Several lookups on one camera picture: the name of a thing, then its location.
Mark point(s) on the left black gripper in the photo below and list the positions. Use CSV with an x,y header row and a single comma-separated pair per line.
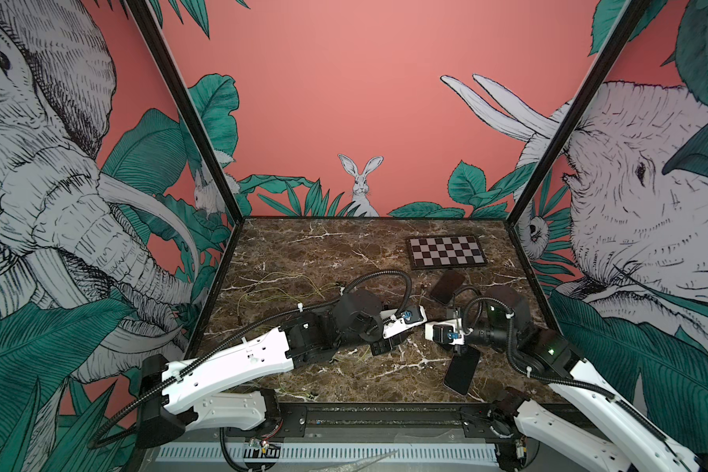
x,y
385,345

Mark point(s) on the pink edged smartphone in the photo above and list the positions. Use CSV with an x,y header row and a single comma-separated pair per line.
x,y
460,372

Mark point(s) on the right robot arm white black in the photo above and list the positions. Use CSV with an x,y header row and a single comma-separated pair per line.
x,y
645,390

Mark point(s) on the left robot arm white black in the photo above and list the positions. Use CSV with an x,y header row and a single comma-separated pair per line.
x,y
193,394

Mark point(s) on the blue edged smartphone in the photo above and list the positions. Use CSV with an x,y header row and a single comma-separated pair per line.
x,y
444,289

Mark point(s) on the black white chessboard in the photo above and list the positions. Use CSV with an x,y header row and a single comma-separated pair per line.
x,y
445,252

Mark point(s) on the white vented strip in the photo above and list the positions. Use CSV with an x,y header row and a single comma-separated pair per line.
x,y
329,453

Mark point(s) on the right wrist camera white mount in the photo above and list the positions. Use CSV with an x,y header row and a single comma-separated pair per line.
x,y
445,333

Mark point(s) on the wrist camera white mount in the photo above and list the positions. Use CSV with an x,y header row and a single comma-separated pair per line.
x,y
398,323
445,333

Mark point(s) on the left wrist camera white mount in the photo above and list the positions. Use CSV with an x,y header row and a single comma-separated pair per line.
x,y
398,323

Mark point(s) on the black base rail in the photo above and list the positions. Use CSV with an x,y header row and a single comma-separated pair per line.
x,y
473,420

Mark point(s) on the right black corner post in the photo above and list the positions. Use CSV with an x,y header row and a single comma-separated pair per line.
x,y
618,37

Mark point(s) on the black corner post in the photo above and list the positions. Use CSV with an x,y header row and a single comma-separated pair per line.
x,y
144,17
618,37

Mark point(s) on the left black corner post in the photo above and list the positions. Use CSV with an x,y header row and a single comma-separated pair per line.
x,y
144,17

